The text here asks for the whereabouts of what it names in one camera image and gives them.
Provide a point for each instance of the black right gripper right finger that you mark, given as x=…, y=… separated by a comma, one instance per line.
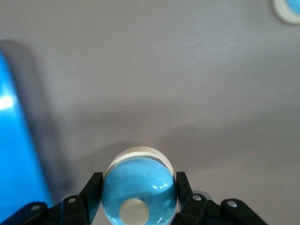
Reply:
x=184, y=192

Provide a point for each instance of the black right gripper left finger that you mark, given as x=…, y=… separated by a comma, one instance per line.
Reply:
x=91, y=194

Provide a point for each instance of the blue service bell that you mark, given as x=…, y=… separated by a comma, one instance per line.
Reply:
x=138, y=178
x=284, y=14

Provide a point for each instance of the blue plastic tray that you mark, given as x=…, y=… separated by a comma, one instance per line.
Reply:
x=14, y=140

